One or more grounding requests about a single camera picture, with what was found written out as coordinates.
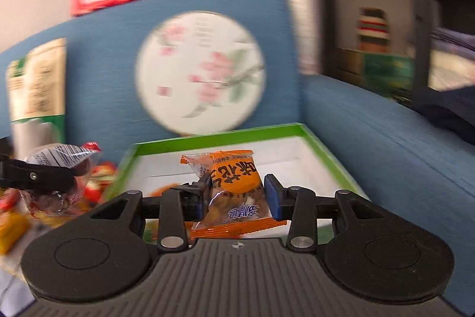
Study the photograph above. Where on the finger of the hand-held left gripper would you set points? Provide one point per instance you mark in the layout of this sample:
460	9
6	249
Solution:
37	176

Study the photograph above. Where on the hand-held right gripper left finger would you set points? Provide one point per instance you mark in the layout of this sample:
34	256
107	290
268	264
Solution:
200	201

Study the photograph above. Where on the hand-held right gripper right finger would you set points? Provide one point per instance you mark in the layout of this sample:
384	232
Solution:
272	199

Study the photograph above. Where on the clear packet of dark snacks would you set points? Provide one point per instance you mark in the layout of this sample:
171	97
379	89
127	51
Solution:
59	155

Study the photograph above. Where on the orange snack packet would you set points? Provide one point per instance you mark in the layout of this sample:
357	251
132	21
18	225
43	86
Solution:
233	176

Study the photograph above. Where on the green box with white inside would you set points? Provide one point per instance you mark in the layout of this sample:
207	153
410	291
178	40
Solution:
311	157

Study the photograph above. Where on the small red candy packet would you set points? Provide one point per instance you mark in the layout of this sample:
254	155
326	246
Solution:
8	200

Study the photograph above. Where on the orange-yellow candy packet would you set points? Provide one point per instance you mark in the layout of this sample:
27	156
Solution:
11	231

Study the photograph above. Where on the red snack packet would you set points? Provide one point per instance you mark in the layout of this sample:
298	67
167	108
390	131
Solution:
102	176

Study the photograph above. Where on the beige and green pouch bag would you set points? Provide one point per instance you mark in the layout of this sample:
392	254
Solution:
37	79

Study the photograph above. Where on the blue fabric sofa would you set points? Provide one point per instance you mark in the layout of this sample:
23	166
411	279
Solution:
371	138

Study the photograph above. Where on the round floral fan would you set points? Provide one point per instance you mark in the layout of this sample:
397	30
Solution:
200	75

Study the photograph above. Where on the brown cardboard box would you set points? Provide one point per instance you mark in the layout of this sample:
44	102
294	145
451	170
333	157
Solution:
350	60

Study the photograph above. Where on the dark green printed box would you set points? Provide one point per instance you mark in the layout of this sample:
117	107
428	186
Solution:
387	77

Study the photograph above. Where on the silver foil roll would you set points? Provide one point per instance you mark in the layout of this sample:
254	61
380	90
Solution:
298	5

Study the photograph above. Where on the striped folded cloth stack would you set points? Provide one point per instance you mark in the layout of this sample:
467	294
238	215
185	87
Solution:
373	29

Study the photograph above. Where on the dark cloth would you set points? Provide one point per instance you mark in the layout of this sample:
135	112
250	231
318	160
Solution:
449	109

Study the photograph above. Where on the folded pale bedding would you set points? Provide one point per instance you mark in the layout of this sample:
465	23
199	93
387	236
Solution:
452	53

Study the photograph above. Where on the dark metal shelf rack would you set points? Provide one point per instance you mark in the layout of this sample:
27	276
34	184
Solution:
417	5

